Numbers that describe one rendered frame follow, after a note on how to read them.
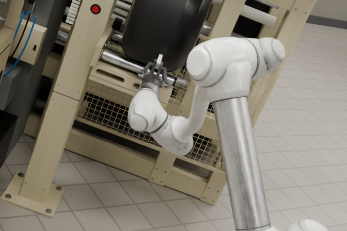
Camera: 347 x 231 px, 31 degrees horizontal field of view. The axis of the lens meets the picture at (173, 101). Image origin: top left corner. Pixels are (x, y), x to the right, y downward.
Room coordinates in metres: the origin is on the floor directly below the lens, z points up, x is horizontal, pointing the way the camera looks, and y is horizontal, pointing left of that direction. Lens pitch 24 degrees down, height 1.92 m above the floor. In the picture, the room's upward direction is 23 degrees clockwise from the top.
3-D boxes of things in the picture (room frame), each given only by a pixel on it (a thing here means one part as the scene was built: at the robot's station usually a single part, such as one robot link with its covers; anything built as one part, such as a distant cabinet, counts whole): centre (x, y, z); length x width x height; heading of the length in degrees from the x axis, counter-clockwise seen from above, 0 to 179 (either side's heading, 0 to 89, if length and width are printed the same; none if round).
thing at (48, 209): (2.62, 0.47, 0.01); 0.27 x 0.27 x 0.02; 5
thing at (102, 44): (2.64, 0.39, 0.90); 0.40 x 0.03 x 0.10; 5
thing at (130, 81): (2.52, 0.20, 0.83); 0.36 x 0.09 x 0.06; 95
